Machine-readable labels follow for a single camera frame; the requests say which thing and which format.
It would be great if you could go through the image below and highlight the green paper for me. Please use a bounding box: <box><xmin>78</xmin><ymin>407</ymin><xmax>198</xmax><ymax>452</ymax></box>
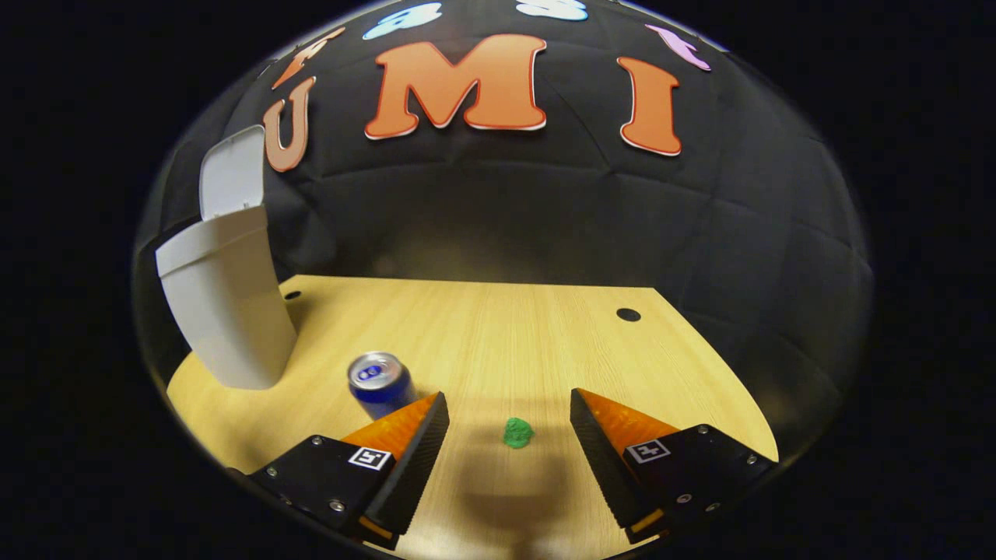
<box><xmin>502</xmin><ymin>417</ymin><xmax>536</xmax><ymax>450</ymax></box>

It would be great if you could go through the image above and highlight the black backdrop cloth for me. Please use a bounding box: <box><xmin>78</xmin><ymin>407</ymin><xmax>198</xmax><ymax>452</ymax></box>
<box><xmin>132</xmin><ymin>0</ymin><xmax>876</xmax><ymax>467</ymax></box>

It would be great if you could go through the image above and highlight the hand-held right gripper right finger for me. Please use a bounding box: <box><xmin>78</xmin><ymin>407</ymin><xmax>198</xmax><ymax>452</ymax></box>
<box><xmin>570</xmin><ymin>387</ymin><xmax>779</xmax><ymax>545</ymax></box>

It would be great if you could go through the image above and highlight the blue pop can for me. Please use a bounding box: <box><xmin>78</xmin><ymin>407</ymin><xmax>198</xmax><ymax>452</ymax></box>
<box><xmin>347</xmin><ymin>352</ymin><xmax>421</xmax><ymax>422</ymax></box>

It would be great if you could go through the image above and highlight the wooden desktop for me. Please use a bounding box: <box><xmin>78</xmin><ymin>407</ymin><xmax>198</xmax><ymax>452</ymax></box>
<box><xmin>166</xmin><ymin>274</ymin><xmax>780</xmax><ymax>560</ymax></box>

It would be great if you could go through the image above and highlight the white desktop garbage bin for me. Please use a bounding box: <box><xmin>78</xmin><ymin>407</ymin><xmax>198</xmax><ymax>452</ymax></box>
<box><xmin>154</xmin><ymin>124</ymin><xmax>299</xmax><ymax>391</ymax></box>

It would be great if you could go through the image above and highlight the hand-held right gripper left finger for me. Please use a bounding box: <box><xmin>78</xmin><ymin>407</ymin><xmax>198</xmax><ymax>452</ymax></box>
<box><xmin>247</xmin><ymin>391</ymin><xmax>451</xmax><ymax>551</ymax></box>

